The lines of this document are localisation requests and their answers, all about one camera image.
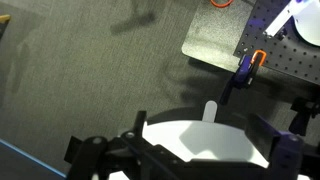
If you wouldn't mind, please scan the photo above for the grey mat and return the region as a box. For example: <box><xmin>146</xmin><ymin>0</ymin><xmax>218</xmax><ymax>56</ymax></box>
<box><xmin>181</xmin><ymin>0</ymin><xmax>256</xmax><ymax>72</ymax></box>

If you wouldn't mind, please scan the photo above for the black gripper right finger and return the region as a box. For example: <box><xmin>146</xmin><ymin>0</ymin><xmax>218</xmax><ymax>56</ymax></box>
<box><xmin>245</xmin><ymin>114</ymin><xmax>304</xmax><ymax>167</ymax></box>

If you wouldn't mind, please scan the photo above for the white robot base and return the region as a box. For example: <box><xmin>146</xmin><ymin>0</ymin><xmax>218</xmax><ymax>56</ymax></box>
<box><xmin>264</xmin><ymin>0</ymin><xmax>320</xmax><ymax>46</ymax></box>

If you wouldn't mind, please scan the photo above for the black perforated breadboard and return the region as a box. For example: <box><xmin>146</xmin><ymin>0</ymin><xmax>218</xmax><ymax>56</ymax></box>
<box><xmin>234</xmin><ymin>0</ymin><xmax>320</xmax><ymax>85</ymax></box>

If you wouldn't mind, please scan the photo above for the round white table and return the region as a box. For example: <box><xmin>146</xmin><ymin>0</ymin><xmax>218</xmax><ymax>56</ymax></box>
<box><xmin>143</xmin><ymin>101</ymin><xmax>269</xmax><ymax>168</ymax></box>

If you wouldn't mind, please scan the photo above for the orange ring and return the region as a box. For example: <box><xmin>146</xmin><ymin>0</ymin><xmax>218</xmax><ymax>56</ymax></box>
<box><xmin>209</xmin><ymin>0</ymin><xmax>235</xmax><ymax>9</ymax></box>

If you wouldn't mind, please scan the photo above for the black clamp handle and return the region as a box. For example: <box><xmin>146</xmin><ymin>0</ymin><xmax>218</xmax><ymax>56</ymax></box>
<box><xmin>289</xmin><ymin>97</ymin><xmax>320</xmax><ymax>136</ymax></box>

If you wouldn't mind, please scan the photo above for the blue orange spring clamp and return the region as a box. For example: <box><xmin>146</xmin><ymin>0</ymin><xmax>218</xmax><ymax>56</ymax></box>
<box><xmin>219</xmin><ymin>50</ymin><xmax>267</xmax><ymax>105</ymax></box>

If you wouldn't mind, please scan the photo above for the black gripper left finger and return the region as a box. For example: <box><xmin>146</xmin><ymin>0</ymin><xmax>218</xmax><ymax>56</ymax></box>
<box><xmin>133</xmin><ymin>111</ymin><xmax>147</xmax><ymax>136</ymax></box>

